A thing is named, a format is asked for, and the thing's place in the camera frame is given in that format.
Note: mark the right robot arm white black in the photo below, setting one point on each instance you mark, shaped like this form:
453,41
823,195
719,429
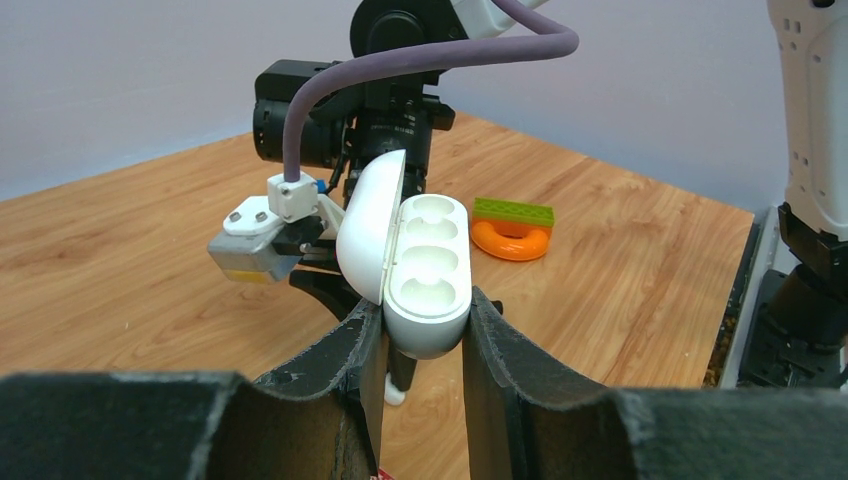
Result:
799,325

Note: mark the white earbud charging case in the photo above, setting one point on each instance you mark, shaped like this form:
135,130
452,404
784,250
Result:
409,256

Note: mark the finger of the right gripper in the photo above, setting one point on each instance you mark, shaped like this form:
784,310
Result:
403,368

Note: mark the white earbud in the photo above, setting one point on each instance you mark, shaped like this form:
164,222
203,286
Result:
393,396

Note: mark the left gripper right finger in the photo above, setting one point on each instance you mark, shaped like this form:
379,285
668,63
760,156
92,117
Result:
529,416

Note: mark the green toy brick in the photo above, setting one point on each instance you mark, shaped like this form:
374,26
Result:
514,212

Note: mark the orange ring toy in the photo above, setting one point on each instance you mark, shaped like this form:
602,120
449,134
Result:
517,242

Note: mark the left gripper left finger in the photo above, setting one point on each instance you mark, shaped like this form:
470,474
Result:
316,416

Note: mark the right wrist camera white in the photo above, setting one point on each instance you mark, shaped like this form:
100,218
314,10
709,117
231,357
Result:
267,236

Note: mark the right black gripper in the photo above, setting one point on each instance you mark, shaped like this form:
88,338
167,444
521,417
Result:
345,131

